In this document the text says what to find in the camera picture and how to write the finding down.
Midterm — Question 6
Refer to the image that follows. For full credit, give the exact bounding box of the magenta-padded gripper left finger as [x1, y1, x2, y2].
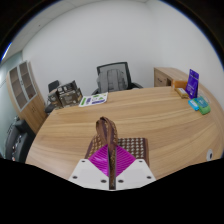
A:
[68, 143, 111, 191]

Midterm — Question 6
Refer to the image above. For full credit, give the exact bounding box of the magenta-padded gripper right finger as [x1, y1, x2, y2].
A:
[114, 146, 157, 191]

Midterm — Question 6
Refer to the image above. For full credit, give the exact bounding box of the brown patterned towel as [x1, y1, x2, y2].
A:
[84, 116, 150, 191]

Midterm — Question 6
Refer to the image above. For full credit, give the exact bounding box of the white printed leaflet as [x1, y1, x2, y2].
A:
[78, 92, 109, 108]

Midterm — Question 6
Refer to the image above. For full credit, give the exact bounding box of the wide brown cardboard box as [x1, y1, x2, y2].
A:
[59, 87, 84, 108]

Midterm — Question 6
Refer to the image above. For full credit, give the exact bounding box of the black leather armchair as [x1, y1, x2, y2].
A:
[3, 118, 36, 164]

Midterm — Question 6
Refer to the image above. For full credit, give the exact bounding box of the wooden cabinet with glass doors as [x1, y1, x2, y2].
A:
[5, 60, 48, 134]

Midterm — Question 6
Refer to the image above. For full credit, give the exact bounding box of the black printed cardboard box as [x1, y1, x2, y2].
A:
[56, 80, 79, 96]

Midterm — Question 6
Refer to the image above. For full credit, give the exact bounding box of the small blue box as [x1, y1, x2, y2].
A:
[187, 98, 200, 112]

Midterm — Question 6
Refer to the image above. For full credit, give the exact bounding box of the small tan box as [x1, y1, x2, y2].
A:
[174, 87, 190, 100]

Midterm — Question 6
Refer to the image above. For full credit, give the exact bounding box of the green box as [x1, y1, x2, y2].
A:
[194, 96, 212, 116]

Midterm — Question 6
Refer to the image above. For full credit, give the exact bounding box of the black office chair with grey jacket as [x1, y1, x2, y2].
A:
[91, 61, 144, 96]

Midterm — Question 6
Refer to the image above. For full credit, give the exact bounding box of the orange box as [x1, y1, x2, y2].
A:
[171, 79, 188, 90]

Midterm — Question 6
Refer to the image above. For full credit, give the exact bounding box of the low wooden side cabinet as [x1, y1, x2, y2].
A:
[153, 67, 188, 88]

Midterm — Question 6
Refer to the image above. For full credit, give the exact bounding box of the long ceiling light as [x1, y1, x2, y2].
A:
[1, 42, 13, 62]

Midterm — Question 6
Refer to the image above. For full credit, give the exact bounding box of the white round cable grommet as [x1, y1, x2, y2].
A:
[205, 148, 215, 162]

